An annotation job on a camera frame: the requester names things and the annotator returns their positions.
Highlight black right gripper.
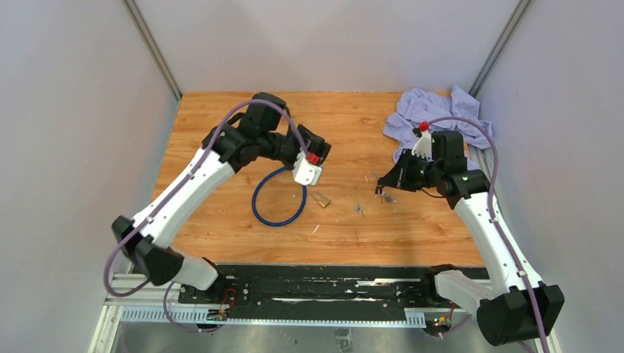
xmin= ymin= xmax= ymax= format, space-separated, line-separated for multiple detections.
xmin=380 ymin=149 xmax=442 ymax=193

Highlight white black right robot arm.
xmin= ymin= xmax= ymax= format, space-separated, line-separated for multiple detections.
xmin=375 ymin=129 xmax=564 ymax=346

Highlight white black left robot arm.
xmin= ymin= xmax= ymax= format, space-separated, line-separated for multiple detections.
xmin=104 ymin=92 xmax=331 ymax=304

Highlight small silver keys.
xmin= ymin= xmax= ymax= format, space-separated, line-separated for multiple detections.
xmin=353 ymin=204 xmax=366 ymax=217

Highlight brass padlock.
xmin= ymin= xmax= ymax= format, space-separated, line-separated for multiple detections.
xmin=311 ymin=190 xmax=331 ymax=208

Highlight crumpled light blue cloth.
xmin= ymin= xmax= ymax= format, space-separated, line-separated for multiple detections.
xmin=383 ymin=85 xmax=494 ymax=162

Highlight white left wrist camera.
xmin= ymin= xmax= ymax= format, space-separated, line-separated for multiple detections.
xmin=292 ymin=152 xmax=323 ymax=186

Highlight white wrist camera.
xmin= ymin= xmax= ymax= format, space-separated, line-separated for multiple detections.
xmin=411 ymin=131 xmax=432 ymax=160
xmin=292 ymin=152 xmax=323 ymax=186

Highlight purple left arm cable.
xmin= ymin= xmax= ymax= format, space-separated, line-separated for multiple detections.
xmin=103 ymin=99 xmax=320 ymax=334

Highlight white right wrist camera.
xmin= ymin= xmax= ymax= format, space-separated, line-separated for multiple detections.
xmin=411 ymin=131 xmax=432 ymax=160

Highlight blue cable lock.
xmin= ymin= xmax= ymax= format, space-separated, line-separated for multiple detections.
xmin=251 ymin=167 xmax=308 ymax=227

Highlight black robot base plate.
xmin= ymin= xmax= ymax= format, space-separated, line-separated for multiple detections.
xmin=130 ymin=262 xmax=493 ymax=324

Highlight aluminium corner rail left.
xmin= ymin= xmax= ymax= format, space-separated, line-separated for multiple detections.
xmin=121 ymin=0 xmax=183 ymax=103

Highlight aluminium corner rail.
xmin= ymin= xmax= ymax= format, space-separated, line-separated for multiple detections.
xmin=469 ymin=0 xmax=533 ymax=98
xmin=121 ymin=0 xmax=183 ymax=103

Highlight aluminium corner rail right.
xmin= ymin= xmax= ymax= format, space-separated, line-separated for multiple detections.
xmin=469 ymin=0 xmax=533 ymax=98

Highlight aluminium base frame rails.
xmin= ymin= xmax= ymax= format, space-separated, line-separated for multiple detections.
xmin=99 ymin=272 xmax=493 ymax=329

